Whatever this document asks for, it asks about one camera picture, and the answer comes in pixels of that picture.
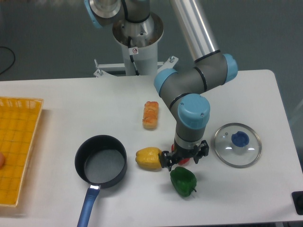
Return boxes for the black device at table edge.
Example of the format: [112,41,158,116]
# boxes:
[292,191,303,215]

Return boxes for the dark saucepan with blue handle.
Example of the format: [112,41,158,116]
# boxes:
[74,135,127,227]

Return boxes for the yellow bell pepper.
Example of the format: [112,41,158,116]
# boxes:
[135,147,162,169]

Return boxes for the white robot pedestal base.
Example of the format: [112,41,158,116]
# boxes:
[94,12,178,77]

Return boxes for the orange item in basket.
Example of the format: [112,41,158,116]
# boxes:
[0,153,5,168]

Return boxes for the orange bread loaf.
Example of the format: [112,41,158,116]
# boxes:
[142,101,159,130]

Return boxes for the black cable on pedestal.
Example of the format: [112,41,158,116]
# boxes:
[127,35,140,76]

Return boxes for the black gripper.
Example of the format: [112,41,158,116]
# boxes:
[160,139,209,171]

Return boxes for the red bell pepper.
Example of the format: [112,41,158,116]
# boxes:
[171,144,190,166]

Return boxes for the green bell pepper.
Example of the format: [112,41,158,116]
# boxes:
[170,166,197,197]

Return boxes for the yellow woven basket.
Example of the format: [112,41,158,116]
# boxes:
[0,96,44,207]

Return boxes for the black cable on floor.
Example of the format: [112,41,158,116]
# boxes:
[0,46,16,75]

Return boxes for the glass lid with blue knob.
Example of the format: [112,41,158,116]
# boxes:
[214,123,262,168]

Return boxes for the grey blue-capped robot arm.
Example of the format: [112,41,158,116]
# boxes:
[84,0,238,169]

